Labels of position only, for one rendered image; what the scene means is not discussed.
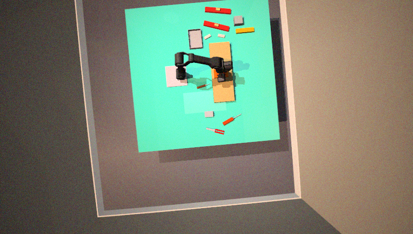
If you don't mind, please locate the red long bar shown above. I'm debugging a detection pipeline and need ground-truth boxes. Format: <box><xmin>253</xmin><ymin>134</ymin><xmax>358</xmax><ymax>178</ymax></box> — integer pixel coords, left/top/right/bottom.
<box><xmin>205</xmin><ymin>7</ymin><xmax>231</xmax><ymax>15</ymax></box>
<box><xmin>203</xmin><ymin>20</ymin><xmax>229</xmax><ymax>32</ymax></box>

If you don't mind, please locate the yellow rectangular bar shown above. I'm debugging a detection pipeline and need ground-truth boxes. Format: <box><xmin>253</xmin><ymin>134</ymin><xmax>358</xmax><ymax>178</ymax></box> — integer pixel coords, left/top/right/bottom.
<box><xmin>236</xmin><ymin>27</ymin><xmax>254</xmax><ymax>34</ymax></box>

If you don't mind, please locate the orange-handled awl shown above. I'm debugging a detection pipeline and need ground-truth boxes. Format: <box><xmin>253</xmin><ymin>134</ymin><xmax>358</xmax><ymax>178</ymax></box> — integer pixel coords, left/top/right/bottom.
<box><xmin>223</xmin><ymin>117</ymin><xmax>235</xmax><ymax>126</ymax></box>

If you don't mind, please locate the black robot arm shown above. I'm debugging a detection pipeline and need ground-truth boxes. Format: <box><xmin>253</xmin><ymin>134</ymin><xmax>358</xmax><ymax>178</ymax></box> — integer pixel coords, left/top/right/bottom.
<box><xmin>174</xmin><ymin>51</ymin><xmax>233</xmax><ymax>80</ymax></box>

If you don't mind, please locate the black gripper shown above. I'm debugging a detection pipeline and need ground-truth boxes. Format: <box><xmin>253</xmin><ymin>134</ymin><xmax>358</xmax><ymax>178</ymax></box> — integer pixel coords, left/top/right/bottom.
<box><xmin>216</xmin><ymin>70</ymin><xmax>225</xmax><ymax>82</ymax></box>

